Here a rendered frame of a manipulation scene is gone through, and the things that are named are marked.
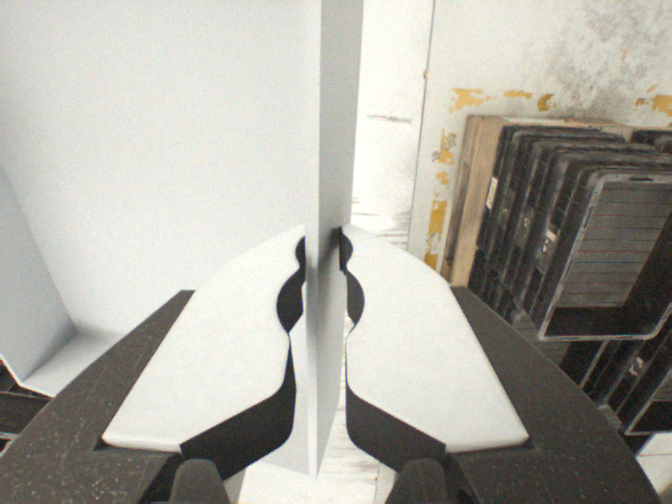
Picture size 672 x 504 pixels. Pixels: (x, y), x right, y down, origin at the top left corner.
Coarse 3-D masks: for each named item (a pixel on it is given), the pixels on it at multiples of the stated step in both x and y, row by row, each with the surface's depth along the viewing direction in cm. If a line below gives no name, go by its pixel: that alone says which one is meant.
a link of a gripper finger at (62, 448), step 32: (160, 320) 7; (128, 352) 7; (96, 384) 6; (128, 384) 6; (64, 416) 5; (96, 416) 5; (32, 448) 5; (64, 448) 5; (96, 448) 5; (128, 448) 5; (0, 480) 5; (32, 480) 5; (64, 480) 5; (96, 480) 5; (128, 480) 5; (160, 480) 5
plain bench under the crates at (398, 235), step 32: (384, 0) 38; (416, 0) 38; (384, 32) 40; (416, 32) 40; (384, 64) 42; (416, 64) 42; (384, 96) 44; (416, 96) 43; (384, 128) 46; (416, 128) 45; (384, 160) 48; (416, 160) 48; (384, 192) 50; (384, 224) 53; (352, 448) 83; (256, 480) 92; (288, 480) 91; (320, 480) 91; (352, 480) 91
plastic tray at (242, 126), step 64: (0, 0) 13; (64, 0) 13; (128, 0) 12; (192, 0) 12; (256, 0) 11; (320, 0) 7; (0, 64) 15; (64, 64) 14; (128, 64) 14; (192, 64) 13; (256, 64) 12; (320, 64) 8; (0, 128) 17; (64, 128) 16; (128, 128) 15; (192, 128) 14; (256, 128) 14; (320, 128) 9; (0, 192) 18; (64, 192) 18; (128, 192) 17; (192, 192) 16; (256, 192) 15; (320, 192) 10; (0, 256) 19; (64, 256) 21; (128, 256) 19; (192, 256) 18; (320, 256) 11; (0, 320) 19; (64, 320) 24; (128, 320) 22; (320, 320) 12; (64, 384) 21; (320, 384) 14; (320, 448) 17
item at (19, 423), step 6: (0, 420) 44; (6, 420) 44; (12, 420) 44; (18, 420) 44; (24, 420) 45; (30, 420) 45; (0, 426) 43; (6, 426) 43; (12, 426) 44; (18, 426) 44; (24, 426) 44; (0, 432) 43; (6, 432) 43; (12, 432) 43; (18, 432) 43; (6, 438) 43; (12, 438) 43
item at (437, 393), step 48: (384, 240) 10; (384, 288) 8; (432, 288) 8; (384, 336) 7; (432, 336) 7; (384, 384) 6; (432, 384) 6; (480, 384) 6; (384, 432) 6; (432, 432) 5; (480, 432) 5
